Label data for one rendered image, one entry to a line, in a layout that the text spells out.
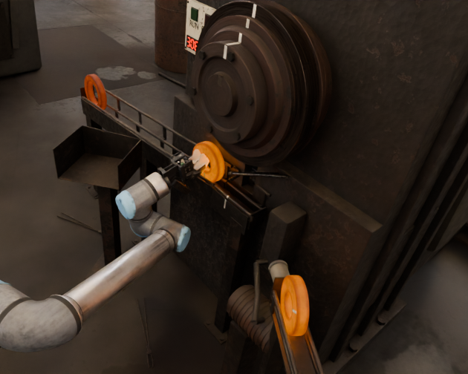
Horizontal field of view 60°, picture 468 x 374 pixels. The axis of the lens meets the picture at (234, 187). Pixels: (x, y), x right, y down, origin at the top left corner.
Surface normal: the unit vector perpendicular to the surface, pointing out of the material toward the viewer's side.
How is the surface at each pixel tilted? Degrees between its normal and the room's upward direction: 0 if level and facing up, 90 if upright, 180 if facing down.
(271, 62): 50
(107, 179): 5
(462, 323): 0
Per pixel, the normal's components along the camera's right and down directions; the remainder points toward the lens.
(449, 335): 0.12, -0.79
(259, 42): -0.02, -0.35
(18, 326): 0.21, -0.25
